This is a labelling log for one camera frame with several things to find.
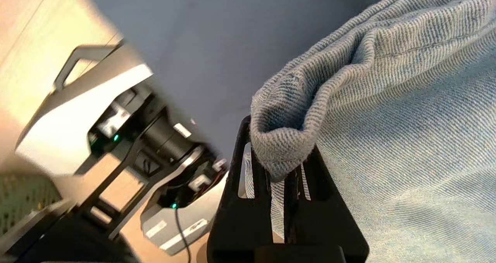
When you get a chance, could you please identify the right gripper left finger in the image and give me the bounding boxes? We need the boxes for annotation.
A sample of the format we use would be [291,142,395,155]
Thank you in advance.
[207,115,275,256]

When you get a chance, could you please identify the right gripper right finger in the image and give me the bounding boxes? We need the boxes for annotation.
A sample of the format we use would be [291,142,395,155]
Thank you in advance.
[284,145,369,256]

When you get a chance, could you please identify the light blue denim shorts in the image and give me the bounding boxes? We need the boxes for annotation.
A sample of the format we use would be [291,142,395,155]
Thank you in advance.
[244,0,496,263]

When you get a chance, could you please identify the green perforated panel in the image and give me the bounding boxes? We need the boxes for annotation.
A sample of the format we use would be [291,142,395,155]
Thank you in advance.
[0,173,62,237]

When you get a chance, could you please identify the thin black base cable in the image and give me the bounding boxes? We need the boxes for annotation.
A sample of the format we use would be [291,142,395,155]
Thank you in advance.
[174,207,192,263]

